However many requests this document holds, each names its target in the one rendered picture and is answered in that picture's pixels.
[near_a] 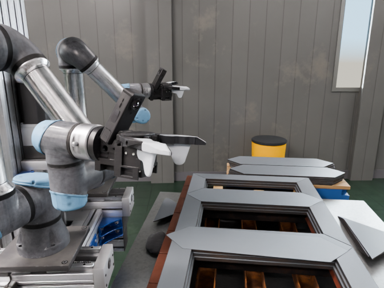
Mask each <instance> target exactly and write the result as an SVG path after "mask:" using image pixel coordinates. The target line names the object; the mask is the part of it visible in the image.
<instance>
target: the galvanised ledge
mask: <svg viewBox="0 0 384 288"><path fill-rule="evenodd" d="M180 194H181V193H174V192H161V191H160V193H159V195H158V196H157V198H156V200H155V202H154V204H153V206H152V208H151V210H150V212H149V214H148V216H147V218H146V220H145V222H144V223H143V225H142V227H141V229H140V231H139V233H138V235H137V237H136V239H135V241H134V243H133V245H132V247H131V249H130V250H129V252H128V254H127V256H126V258H125V260H124V262H123V264H122V266H121V268H120V270H119V272H118V274H117V276H116V277H115V279H114V281H113V283H112V285H111V287H110V288H147V285H148V283H149V279H150V277H151V274H152V272H153V268H154V266H155V263H156V260H157V258H158V254H154V253H151V252H149V251H148V249H147V248H146V241H147V238H148V236H149V235H150V234H155V233H157V232H159V231H162V232H164V233H167V230H168V228H169V224H170V222H171V219H172V216H170V217H167V218H164V219H162V220H159V221H156V222H153V221H154V219H155V217H156V215H157V213H158V211H159V208H160V206H161V204H162V202H163V200H164V199H166V198H169V199H171V200H172V201H174V202H176V203H178V200H179V197H180Z"/></svg>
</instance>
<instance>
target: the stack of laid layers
mask: <svg viewBox="0 0 384 288"><path fill-rule="evenodd" d="M207 186H232V187H257V188H271V189H294V190H295V192H296V193H301V190H300V188H299V186H298V184H297V183H296V182H272V181H245V180H230V179H206V180H205V186H204V188H207ZM203 210H222V211H243V212H255V213H276V214H298V215H307V217H308V219H309V221H310V224H311V226H312V228H313V230H314V232H315V234H314V233H295V232H285V231H266V230H246V229H232V230H245V231H258V232H266V233H280V234H294V235H307V236H315V237H322V238H324V239H326V240H328V241H330V242H332V243H334V244H336V245H338V246H340V247H342V248H344V249H346V250H350V249H351V248H352V246H350V245H348V244H345V243H343V242H341V241H339V240H337V239H334V238H332V237H330V236H328V235H326V234H324V233H323V232H322V230H321V228H320V226H319V224H318V222H317V220H316V218H315V217H314V215H313V213H312V211H311V209H310V207H304V206H281V205H259V204H246V203H224V202H201V205H200V209H199V214H198V220H197V225H196V227H200V226H201V221H202V215H203ZM218 229H227V228H218ZM194 260H198V261H214V262H230V263H246V264H255V265H271V266H287V267H302V268H312V269H328V270H333V272H334V274H335V276H336V278H337V280H338V282H339V284H340V287H341V288H351V286H350V284H349V282H348V280H347V278H346V276H345V274H344V272H343V270H342V268H341V267H340V265H339V263H338V261H337V259H335V260H333V261H332V262H320V261H308V260H301V259H289V258H277V257H266V256H258V255H247V254H234V253H223V252H216V251H204V250H191V254H190V259H189V264H188V268H187V273H186V279H185V284H184V288H190V283H191V276H192V273H193V266H194Z"/></svg>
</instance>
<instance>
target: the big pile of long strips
mask: <svg viewBox="0 0 384 288"><path fill-rule="evenodd" d="M228 162H229V166H230V167H232V168H230V169H229V173H228V174H231V175H258V176H274V177H302V178H309V180H310V181H311V183H312V184H313V185H328V186H332V185H334V184H336V183H338V182H340V181H342V180H343V178H344V175H345V174H346V173H344V172H341V171H338V170H335V167H334V164H333V163H331V162H327V161H323V160H320V159H312V158H280V157H247V156H238V157H234V158H230V159H228Z"/></svg>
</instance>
